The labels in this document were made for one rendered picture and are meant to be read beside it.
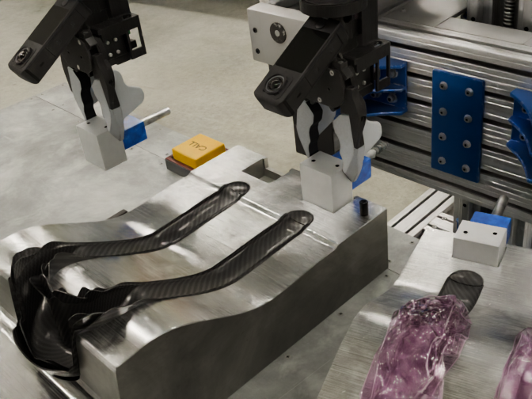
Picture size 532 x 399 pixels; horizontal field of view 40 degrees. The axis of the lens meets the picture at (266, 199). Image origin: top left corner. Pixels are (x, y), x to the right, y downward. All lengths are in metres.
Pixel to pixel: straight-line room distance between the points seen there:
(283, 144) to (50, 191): 1.73
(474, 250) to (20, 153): 0.81
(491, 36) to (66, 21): 0.61
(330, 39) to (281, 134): 2.14
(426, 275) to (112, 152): 0.44
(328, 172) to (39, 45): 0.37
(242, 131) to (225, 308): 2.24
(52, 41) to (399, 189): 1.76
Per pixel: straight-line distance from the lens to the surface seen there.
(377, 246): 0.88
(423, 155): 1.25
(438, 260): 0.84
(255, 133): 2.92
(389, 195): 2.48
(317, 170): 0.84
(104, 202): 1.13
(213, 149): 1.13
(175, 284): 0.77
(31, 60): 0.90
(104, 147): 0.98
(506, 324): 0.75
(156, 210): 0.92
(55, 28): 0.91
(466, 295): 0.81
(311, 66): 0.75
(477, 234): 0.84
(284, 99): 0.74
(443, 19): 1.23
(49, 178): 1.23
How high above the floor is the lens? 1.38
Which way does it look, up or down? 33 degrees down
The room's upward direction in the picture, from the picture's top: 8 degrees counter-clockwise
